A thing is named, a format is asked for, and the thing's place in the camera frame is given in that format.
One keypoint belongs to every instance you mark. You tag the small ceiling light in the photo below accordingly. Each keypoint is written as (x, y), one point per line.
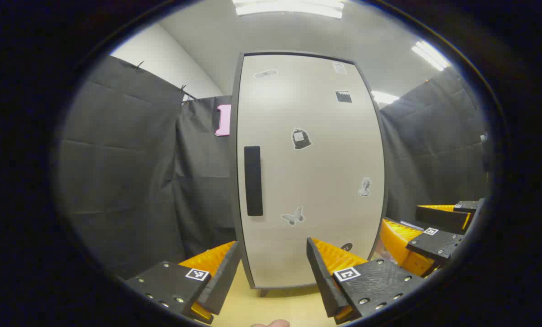
(384, 97)

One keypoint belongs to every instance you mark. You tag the grey cabinet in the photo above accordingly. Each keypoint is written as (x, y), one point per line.
(233, 181)

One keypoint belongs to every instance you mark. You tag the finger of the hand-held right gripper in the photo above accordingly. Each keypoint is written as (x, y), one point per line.
(441, 219)
(434, 245)

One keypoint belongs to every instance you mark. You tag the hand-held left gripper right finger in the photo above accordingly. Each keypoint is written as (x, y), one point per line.
(323, 281)

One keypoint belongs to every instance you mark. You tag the large ceiling light panel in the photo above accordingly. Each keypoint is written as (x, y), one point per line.
(289, 8)

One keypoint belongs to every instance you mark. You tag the long ceiling light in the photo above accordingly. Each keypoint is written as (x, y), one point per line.
(430, 54)

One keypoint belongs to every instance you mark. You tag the black backdrop cloth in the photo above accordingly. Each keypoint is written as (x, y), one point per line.
(116, 181)

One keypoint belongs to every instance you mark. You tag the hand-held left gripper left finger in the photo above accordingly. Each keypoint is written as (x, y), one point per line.
(225, 281)

